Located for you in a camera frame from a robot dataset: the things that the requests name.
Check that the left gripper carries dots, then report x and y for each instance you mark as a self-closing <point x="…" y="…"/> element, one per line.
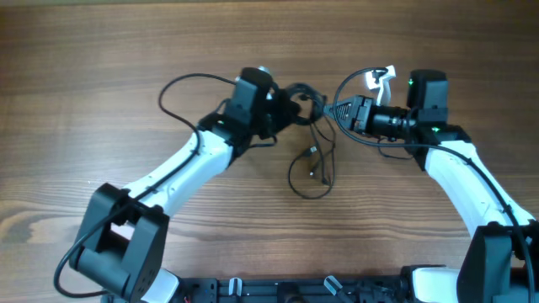
<point x="289" y="108"/>

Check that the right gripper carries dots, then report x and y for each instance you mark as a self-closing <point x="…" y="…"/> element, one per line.
<point x="359" y="114"/>

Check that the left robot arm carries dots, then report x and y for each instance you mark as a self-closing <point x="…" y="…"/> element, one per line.
<point x="120" y="243"/>

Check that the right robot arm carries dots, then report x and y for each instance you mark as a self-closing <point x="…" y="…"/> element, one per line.
<point x="501" y="264"/>

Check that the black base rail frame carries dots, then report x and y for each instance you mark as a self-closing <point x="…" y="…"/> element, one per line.
<point x="365" y="289"/>

